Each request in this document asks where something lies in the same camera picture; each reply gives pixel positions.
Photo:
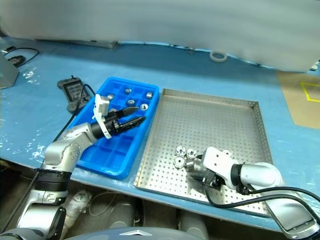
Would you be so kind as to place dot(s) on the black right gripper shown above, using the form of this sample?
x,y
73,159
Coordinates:
x,y
212,180

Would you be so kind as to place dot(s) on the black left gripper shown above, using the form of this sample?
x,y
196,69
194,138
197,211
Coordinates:
x,y
113,125

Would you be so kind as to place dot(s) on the silver metal motor rotor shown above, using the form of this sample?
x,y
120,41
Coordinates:
x,y
192,167
110,96
191,152
179,162
180,150
228,151
149,95
128,90
130,102
144,107

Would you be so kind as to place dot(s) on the blue compartment tray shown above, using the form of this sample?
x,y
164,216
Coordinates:
x,y
120,150

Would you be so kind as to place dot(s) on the grey box with red label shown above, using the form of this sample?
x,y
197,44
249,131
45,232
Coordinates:
x,y
7,75

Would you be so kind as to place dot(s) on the perforated metal tray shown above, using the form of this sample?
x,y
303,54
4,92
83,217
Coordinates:
x,y
200,125

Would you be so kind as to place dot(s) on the grey rounded cylinder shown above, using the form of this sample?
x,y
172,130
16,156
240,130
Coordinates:
x,y
122,215
193,225

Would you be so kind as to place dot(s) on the black handheld remote controller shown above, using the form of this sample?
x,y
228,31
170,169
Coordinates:
x,y
71,90

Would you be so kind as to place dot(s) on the grey robot torso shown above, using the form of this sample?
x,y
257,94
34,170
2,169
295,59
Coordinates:
x,y
132,233

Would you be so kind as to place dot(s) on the large white panel board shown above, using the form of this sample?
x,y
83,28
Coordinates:
x,y
160,20

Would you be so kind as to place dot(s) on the white wrapped pipe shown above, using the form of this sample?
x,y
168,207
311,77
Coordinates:
x,y
77,202

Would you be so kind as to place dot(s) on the brown cardboard sheet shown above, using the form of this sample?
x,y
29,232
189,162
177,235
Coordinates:
x,y
292,100

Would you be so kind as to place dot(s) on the small black plug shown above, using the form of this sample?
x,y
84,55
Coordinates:
x,y
16,60

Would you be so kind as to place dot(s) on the yellow tape square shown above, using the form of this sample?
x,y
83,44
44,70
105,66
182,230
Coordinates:
x,y
305,92

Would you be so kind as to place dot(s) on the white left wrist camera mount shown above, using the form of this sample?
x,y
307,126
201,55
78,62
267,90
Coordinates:
x,y
102,105

